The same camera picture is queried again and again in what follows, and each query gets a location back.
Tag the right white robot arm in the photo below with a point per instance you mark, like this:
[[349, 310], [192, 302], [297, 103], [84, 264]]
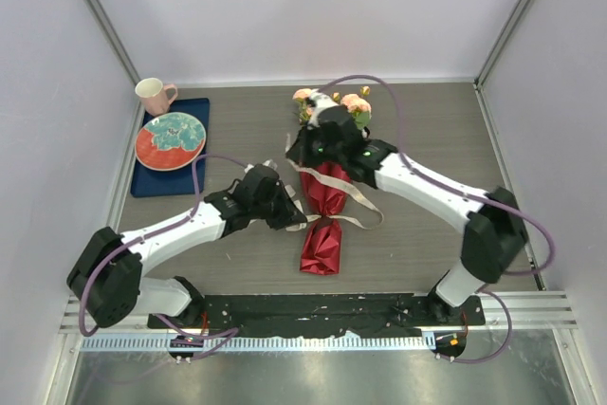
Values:
[[493, 230]]

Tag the pink fake flower bouquet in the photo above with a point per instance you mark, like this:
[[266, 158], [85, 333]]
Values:
[[359, 108]]

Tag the red wrapping paper sheet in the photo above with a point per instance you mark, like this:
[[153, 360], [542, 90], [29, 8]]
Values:
[[321, 248]]

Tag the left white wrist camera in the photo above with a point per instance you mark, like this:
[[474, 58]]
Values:
[[270, 163]]

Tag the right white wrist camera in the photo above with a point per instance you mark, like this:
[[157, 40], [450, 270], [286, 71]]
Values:
[[317, 102]]

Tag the pink ceramic mug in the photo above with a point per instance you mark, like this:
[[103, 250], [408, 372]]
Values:
[[155, 96]]

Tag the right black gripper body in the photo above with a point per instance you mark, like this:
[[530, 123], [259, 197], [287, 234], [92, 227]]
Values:
[[323, 153]]

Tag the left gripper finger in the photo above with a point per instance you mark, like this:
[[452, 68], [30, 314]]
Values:
[[292, 194], [297, 221]]

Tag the cream ribbon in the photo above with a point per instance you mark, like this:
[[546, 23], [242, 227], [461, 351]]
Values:
[[351, 196]]

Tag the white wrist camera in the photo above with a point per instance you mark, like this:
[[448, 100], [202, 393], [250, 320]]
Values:
[[270, 163], [317, 102]]

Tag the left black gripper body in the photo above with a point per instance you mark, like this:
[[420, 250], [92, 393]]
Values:
[[273, 210]]

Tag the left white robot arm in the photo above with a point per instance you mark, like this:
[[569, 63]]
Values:
[[111, 277]]

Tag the perforated metal rail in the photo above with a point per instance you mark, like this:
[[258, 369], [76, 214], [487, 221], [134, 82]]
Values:
[[174, 343]]

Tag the red and teal plate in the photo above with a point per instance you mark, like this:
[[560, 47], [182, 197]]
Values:
[[170, 142]]

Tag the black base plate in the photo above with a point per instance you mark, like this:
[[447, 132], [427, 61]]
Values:
[[319, 316]]

